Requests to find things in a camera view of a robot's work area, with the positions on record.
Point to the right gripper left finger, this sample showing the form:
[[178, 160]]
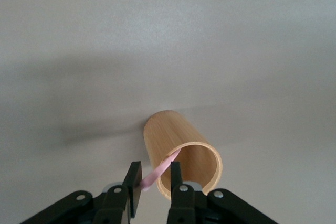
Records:
[[110, 205]]

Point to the bamboo cylinder cup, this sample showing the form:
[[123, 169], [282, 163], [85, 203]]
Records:
[[168, 134]]

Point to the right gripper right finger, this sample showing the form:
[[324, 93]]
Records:
[[189, 205]]

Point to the pink straw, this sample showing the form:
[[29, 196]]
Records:
[[157, 172]]

